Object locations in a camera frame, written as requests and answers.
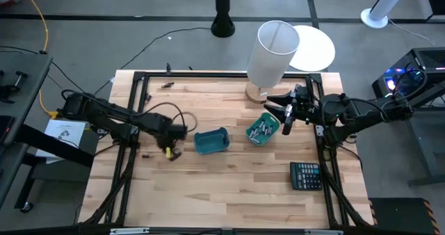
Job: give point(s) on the black hazard striped mat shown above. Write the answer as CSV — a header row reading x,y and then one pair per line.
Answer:
x,y
400,216

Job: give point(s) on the yellow tape piece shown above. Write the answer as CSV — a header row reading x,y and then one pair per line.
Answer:
x,y
168,152

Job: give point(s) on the white round disc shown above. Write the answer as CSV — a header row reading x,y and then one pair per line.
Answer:
x,y
314,50

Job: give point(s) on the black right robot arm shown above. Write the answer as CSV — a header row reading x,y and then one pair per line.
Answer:
x,y
361,113

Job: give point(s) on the black pole stand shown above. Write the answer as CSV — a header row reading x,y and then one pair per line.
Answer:
x,y
222,23

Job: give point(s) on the white shade table lamp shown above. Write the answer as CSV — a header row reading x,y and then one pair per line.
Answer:
x,y
271,61

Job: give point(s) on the black desk calculator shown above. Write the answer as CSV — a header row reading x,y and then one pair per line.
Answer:
x,y
306,176

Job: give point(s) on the grey side table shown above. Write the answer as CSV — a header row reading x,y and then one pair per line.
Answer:
x,y
24,89

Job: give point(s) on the black clamp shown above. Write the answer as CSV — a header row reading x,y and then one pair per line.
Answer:
x,y
12,87

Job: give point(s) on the white tower fan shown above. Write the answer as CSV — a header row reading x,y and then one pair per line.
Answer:
x,y
386,5

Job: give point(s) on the white paper manual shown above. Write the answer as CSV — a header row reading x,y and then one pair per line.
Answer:
x,y
62,130

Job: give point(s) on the green plastic bin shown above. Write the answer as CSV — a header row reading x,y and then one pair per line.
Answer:
x,y
274,123

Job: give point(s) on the black computer case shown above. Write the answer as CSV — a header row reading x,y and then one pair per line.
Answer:
x,y
427,61

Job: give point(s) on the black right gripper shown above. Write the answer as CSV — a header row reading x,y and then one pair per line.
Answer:
x,y
307,106

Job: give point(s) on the dark teal plastic bin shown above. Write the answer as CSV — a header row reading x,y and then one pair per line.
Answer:
x,y
210,143

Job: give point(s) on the black aluminium table frame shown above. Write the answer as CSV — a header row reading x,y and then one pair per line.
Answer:
x,y
226,75

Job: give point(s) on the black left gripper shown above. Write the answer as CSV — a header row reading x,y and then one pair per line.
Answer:
x,y
172,134

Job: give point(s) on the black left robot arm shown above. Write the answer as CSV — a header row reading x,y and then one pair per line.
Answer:
x,y
104,111

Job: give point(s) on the silver metal bracket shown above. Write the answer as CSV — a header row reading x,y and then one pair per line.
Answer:
x,y
323,232
128,231

